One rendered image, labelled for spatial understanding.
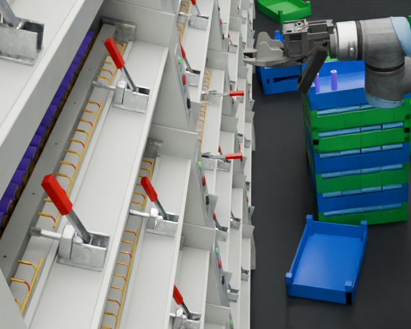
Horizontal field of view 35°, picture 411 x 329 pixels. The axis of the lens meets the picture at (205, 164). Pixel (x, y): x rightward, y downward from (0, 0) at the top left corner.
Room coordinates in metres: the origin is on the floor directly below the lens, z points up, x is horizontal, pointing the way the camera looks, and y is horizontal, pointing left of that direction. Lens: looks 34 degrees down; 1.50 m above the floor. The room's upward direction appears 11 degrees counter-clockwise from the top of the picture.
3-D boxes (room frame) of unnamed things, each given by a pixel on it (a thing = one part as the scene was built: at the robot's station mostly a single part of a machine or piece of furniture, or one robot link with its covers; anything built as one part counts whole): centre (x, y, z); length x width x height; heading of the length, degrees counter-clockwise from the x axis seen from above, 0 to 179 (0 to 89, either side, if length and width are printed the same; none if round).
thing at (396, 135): (1.78, -0.50, 0.36); 0.30 x 0.20 x 0.08; 84
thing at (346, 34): (1.37, -0.37, 0.84); 0.10 x 0.05 x 0.09; 170
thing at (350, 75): (1.78, -0.50, 0.52); 0.30 x 0.20 x 0.08; 84
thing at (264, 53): (1.38, -0.18, 0.85); 0.09 x 0.03 x 0.06; 88
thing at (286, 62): (1.37, -0.22, 0.83); 0.09 x 0.05 x 0.02; 88
